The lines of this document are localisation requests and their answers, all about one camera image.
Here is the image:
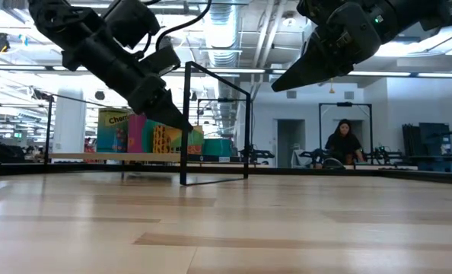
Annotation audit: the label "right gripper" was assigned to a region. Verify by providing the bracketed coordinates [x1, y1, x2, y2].
[270, 0, 421, 93]

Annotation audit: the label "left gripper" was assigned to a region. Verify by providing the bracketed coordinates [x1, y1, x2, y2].
[81, 36, 194, 132]

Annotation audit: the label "colourful cereal boxes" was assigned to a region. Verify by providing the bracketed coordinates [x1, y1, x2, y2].
[126, 113, 154, 155]

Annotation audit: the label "teal can with yellow banner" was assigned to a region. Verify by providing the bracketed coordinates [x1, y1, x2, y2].
[96, 108, 130, 155]

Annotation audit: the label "wooden shelf with black frames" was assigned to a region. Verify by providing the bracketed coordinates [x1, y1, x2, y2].
[43, 60, 253, 186]

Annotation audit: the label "grey doorway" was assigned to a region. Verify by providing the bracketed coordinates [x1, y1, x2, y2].
[276, 119, 307, 168]

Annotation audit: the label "person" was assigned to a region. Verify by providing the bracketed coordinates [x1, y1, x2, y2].
[323, 118, 366, 165]

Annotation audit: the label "white column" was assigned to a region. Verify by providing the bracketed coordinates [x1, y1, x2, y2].
[53, 81, 87, 155]

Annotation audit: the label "dark cabinet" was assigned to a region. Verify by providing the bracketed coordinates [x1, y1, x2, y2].
[402, 122, 452, 157]

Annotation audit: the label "long ceiling light strip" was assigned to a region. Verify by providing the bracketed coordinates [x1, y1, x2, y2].
[0, 64, 307, 75]

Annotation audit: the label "black background rig frame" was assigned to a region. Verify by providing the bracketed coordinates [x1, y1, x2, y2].
[318, 101, 374, 164]
[196, 97, 250, 126]

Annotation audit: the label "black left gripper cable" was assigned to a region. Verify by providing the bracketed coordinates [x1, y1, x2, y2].
[155, 0, 213, 53]

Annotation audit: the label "silver ventilation duct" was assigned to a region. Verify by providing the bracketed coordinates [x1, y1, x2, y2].
[199, 0, 246, 69]

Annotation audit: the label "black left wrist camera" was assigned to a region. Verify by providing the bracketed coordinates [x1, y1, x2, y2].
[103, 0, 161, 49]

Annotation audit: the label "black aluminium table frame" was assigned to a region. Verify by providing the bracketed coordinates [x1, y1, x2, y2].
[0, 161, 452, 186]

